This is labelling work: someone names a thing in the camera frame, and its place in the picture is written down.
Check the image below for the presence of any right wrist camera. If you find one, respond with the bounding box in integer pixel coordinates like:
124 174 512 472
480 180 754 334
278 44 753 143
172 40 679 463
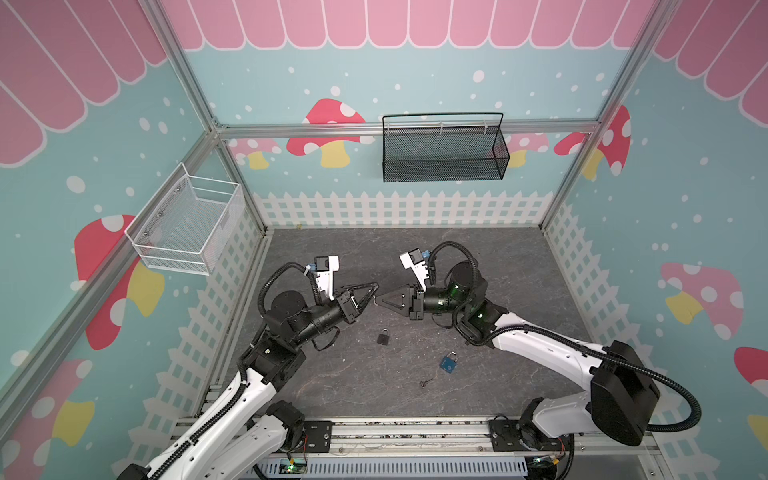
399 248 430 291

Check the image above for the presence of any dark grey padlock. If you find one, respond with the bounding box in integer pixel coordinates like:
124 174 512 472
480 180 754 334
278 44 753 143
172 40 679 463
376 329 390 346

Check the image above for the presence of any black mesh wall basket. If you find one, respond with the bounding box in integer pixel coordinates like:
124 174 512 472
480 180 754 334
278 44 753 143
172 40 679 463
381 112 510 183

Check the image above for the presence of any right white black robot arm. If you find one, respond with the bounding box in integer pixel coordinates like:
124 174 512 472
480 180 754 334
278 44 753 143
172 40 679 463
377 261 660 450

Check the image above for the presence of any blue padlock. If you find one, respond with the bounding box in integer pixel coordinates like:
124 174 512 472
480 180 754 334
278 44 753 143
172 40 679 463
439 352 458 373

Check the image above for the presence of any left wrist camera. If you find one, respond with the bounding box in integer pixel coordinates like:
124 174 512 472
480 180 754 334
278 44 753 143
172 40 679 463
310 255 339 300

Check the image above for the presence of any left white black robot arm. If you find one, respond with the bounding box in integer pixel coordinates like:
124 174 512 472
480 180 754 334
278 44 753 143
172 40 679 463
119 282 378 479

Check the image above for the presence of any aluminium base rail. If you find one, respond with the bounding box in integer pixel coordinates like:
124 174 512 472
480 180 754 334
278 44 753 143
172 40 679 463
167 415 667 480

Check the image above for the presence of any white mesh wall basket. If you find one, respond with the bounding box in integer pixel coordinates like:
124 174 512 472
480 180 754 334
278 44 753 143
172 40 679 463
125 164 245 276

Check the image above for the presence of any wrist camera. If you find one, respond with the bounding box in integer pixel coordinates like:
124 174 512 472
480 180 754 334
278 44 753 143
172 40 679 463
310 255 339 300
399 248 430 291

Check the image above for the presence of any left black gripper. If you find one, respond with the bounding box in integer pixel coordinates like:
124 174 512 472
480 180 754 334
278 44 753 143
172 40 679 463
291 282 380 348

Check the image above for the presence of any white vented cable duct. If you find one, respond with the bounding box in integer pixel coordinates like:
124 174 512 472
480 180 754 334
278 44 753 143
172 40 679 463
258 457 529 479

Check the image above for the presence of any right black corrugated cable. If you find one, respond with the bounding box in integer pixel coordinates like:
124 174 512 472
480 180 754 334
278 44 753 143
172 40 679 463
422 241 702 433

